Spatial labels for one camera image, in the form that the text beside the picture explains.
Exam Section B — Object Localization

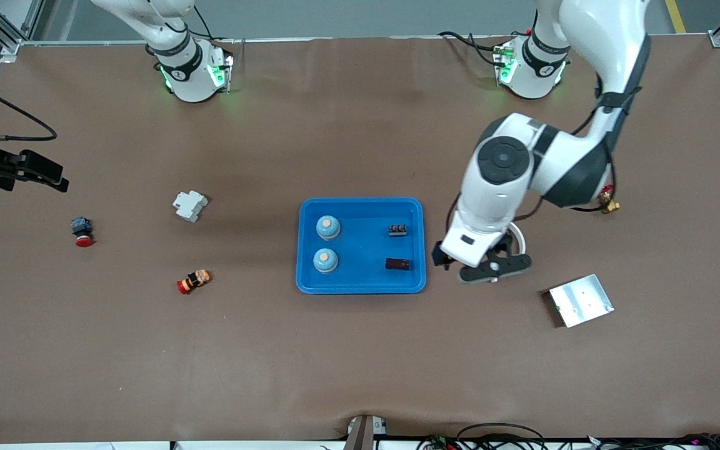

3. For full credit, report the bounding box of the blue plastic tray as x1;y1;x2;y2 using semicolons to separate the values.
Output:
296;197;428;295

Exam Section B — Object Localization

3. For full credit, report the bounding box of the white circuit breaker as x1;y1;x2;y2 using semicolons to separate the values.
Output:
172;190;209;223

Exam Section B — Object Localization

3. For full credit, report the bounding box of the silver metal plate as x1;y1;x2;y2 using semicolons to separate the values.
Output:
547;274;615;329

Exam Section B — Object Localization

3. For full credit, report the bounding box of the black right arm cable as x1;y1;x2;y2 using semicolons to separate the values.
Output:
0;71;59;143

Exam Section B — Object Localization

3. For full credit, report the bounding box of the red push button switch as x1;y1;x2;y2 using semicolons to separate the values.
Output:
71;216;95;248

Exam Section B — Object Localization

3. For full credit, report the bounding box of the yellow red emergency stop switch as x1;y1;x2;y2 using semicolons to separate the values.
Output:
176;269;212;295

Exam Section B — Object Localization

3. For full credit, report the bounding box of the brass valve with red handle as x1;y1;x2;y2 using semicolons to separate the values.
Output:
597;184;621;215

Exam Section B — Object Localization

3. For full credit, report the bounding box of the black looped cable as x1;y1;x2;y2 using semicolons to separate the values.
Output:
454;423;548;450

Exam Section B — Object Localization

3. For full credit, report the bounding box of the metal table edge bracket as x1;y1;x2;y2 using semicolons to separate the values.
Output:
344;414;389;450

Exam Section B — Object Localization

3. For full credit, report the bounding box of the black right base cable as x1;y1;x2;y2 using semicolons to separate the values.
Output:
192;5;236;44

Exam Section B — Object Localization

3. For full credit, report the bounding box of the black base cable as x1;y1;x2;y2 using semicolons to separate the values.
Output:
438;30;501;66
192;5;236;44

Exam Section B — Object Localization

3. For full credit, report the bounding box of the black left base cable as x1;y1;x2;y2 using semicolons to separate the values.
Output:
438;30;501;66

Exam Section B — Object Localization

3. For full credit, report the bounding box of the cable bundle with connectors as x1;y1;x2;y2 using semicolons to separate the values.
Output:
585;432;720;450

